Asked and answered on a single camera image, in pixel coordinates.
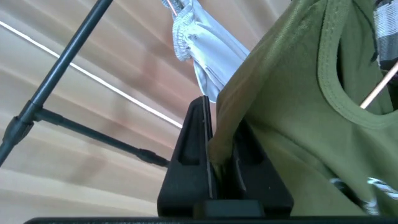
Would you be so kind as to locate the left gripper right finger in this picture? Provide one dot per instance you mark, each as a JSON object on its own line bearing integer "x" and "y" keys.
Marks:
{"x": 261, "y": 186}

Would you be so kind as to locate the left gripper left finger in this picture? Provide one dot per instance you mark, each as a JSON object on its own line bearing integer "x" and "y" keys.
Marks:
{"x": 186, "y": 186}

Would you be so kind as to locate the green garment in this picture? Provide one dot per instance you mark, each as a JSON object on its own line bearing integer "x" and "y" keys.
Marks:
{"x": 295, "y": 93}

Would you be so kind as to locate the pale grey shorts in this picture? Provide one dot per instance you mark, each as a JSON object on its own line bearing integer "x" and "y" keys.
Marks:
{"x": 214, "y": 53}

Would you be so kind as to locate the pink clothes hanger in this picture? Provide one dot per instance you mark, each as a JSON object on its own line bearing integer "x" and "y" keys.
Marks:
{"x": 377, "y": 88}
{"x": 171, "y": 7}

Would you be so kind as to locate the black clothes rack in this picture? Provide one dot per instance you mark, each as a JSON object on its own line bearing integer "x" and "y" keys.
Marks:
{"x": 62, "y": 65}

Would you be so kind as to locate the beige curtain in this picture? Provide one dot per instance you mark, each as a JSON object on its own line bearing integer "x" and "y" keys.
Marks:
{"x": 109, "y": 37}

